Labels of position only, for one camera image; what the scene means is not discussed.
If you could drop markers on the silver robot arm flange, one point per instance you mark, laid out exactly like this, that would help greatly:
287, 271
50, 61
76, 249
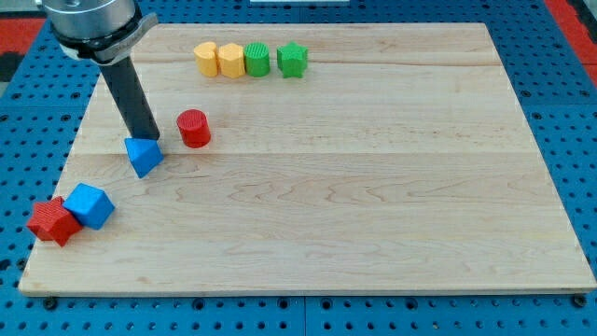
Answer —
102, 31

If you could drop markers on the blue cube block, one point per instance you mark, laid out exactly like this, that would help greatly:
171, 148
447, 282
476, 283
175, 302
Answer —
90, 206

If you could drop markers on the wooden board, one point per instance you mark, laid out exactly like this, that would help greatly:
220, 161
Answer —
401, 163

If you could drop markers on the green star block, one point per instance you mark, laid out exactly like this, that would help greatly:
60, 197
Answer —
292, 59

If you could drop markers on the red cylinder block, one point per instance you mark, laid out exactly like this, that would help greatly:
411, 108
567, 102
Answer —
194, 128

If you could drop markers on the green cylinder block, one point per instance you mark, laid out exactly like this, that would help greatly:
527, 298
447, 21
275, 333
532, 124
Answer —
257, 59

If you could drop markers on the yellow hexagon block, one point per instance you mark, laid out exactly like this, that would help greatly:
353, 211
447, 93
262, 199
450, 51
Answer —
231, 60

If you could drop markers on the yellow heart block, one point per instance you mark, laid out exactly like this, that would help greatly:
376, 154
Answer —
206, 58

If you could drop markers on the blue triangle block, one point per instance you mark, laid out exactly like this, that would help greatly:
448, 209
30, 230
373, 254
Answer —
144, 155

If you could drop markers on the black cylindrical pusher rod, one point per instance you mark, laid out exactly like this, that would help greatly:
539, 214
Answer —
127, 91

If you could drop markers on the red star block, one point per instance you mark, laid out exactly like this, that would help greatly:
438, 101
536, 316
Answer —
51, 221

